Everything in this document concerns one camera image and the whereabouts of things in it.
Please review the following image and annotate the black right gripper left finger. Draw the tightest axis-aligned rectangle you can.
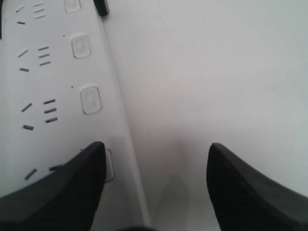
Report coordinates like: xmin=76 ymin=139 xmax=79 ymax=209
xmin=0 ymin=142 xmax=106 ymax=231

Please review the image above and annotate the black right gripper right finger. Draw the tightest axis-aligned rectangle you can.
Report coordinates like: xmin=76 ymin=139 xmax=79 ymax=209
xmin=206 ymin=143 xmax=308 ymax=231

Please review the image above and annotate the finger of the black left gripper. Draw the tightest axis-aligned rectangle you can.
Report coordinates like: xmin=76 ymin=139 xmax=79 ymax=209
xmin=94 ymin=0 xmax=109 ymax=16
xmin=0 ymin=0 xmax=2 ymax=40

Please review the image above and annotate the white five-outlet power strip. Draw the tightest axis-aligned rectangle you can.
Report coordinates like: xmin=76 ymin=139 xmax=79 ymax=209
xmin=0 ymin=0 xmax=151 ymax=231

